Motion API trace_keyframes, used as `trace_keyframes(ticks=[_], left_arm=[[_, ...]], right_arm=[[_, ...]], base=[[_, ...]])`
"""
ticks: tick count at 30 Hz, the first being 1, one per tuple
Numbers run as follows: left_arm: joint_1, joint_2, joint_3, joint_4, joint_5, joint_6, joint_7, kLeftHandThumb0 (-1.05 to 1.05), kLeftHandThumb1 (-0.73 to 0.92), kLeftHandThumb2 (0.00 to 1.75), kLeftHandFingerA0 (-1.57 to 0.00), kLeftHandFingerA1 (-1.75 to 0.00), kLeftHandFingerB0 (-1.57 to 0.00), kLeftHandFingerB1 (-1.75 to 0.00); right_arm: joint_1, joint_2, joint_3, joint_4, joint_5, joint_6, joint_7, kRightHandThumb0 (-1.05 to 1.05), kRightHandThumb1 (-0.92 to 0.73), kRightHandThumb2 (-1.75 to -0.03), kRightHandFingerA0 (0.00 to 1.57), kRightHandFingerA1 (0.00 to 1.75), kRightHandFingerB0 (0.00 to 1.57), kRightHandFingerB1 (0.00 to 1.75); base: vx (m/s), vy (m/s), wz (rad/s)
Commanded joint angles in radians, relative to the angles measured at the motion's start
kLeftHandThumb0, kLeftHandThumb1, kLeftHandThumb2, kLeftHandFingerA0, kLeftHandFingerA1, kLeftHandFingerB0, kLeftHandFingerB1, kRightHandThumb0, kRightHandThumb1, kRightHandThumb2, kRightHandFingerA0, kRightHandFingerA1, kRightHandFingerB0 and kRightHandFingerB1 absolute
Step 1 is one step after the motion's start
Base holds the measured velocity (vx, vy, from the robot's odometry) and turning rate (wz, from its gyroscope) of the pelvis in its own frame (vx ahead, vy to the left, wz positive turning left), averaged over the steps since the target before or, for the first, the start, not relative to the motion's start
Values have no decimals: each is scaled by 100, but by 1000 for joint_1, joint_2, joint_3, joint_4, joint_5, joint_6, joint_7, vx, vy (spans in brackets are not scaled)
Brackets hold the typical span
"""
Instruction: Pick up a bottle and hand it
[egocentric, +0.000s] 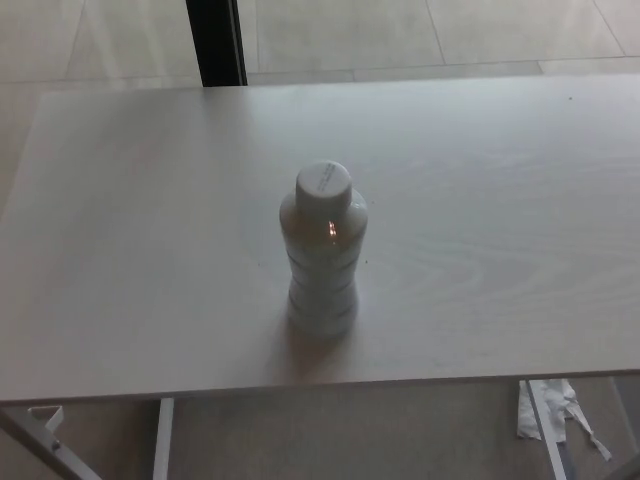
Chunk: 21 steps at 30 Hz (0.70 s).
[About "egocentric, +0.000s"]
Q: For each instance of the white plastic bottle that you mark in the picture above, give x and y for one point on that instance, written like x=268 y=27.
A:
x=320 y=260

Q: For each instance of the white vertical table leg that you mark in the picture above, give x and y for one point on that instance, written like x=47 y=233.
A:
x=163 y=440

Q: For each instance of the torn white paper scrap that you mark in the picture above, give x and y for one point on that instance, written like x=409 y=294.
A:
x=556 y=400

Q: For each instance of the white slanted table leg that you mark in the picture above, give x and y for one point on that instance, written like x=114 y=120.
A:
x=549 y=440

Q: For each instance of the grey diagonal table brace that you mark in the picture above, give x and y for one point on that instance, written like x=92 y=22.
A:
x=40 y=445

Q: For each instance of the black upright post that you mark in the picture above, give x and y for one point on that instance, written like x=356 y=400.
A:
x=215 y=40

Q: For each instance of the white table bracket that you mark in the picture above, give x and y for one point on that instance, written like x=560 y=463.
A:
x=52 y=417

